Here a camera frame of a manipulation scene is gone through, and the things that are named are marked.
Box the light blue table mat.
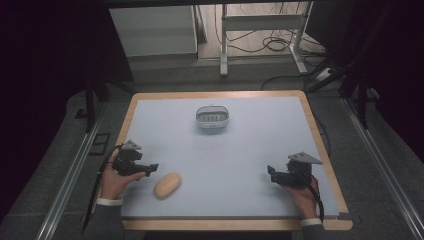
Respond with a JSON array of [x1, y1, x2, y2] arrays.
[[120, 96, 341, 220]]

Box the aluminium floor rail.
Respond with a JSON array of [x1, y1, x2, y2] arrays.
[[34, 109, 107, 240], [342, 97, 424, 240]]

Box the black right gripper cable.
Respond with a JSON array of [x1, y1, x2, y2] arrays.
[[305, 175, 325, 223]]

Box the white cabinet panel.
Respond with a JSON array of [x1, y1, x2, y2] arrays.
[[108, 5, 199, 58]]

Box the black metal stand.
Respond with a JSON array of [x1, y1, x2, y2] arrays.
[[306, 49, 381, 130], [74, 78, 113, 134]]

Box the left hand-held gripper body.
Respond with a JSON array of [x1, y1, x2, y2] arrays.
[[112, 139, 148, 177]]

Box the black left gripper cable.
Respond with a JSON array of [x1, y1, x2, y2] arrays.
[[82, 144, 124, 233]]

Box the tan oval bread roll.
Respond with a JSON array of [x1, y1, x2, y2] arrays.
[[153, 171, 183, 201]]

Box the white metal stand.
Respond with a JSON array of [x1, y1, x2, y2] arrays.
[[219, 1, 314, 78]]

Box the person's left hand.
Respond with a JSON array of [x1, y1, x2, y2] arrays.
[[99, 149, 147, 201]]

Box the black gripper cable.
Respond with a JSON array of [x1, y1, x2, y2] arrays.
[[82, 144, 124, 233], [305, 175, 325, 223]]

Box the white power strip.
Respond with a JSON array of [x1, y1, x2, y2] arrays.
[[315, 67, 335, 83]]

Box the white oval basket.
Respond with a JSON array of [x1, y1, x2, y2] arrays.
[[195, 105, 231, 130]]

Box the person's right hand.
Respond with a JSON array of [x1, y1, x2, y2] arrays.
[[282, 175, 319, 221]]

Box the black floor cables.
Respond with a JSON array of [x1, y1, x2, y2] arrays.
[[214, 2, 331, 93]]

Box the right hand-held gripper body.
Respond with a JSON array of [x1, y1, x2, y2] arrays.
[[275, 151, 324, 190]]

